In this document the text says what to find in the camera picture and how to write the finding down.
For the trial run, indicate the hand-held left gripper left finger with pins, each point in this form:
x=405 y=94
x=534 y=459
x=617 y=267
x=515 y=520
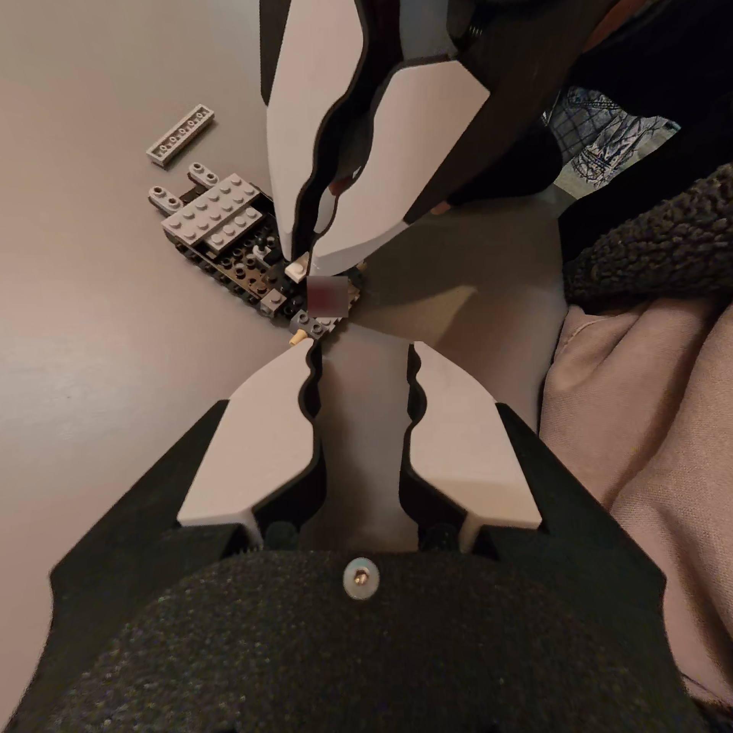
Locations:
x=257 y=452

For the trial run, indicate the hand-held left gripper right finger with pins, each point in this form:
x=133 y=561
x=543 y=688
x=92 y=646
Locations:
x=469 y=452

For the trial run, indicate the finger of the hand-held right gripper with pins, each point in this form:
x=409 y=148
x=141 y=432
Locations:
x=309 y=68
x=418 y=131

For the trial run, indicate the black toy brick car chassis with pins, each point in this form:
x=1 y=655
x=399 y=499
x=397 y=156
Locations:
x=217 y=217

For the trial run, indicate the small white brick tile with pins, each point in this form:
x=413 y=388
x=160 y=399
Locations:
x=296 y=270

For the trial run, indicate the person's right forearm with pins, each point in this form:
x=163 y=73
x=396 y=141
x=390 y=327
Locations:
x=658 y=57

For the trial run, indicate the grey desk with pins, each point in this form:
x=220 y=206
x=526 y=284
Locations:
x=114 y=343

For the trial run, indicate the person's right hand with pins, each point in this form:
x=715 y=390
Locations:
x=441 y=209

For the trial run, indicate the blue patterned fabric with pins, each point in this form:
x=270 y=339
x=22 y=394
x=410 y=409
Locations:
x=601 y=131

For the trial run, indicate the long grey brick plate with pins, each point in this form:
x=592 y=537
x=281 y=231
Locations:
x=180 y=137

